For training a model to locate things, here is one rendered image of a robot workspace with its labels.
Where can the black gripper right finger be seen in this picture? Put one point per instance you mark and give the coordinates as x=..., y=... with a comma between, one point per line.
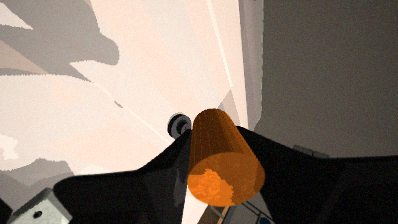
x=302, y=189

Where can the orange tapered knob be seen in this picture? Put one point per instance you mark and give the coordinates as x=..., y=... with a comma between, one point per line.
x=223, y=170

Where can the black round pedestal with metal shaft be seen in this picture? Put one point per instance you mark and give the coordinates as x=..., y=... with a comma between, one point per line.
x=178, y=125

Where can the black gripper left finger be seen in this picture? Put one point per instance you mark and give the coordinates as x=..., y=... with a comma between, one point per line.
x=158, y=188

